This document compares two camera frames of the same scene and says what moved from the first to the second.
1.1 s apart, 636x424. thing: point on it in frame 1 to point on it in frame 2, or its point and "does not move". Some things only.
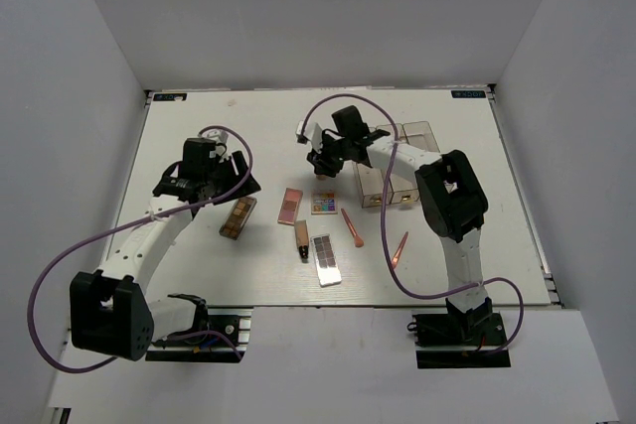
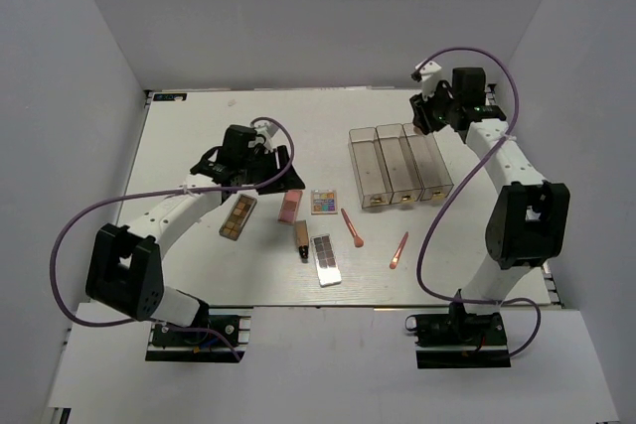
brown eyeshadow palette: x=238 y=217 does not move
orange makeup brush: x=397 y=251 does not move
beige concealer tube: x=302 y=239 does not move
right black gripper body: x=332 y=155 to x=435 y=111
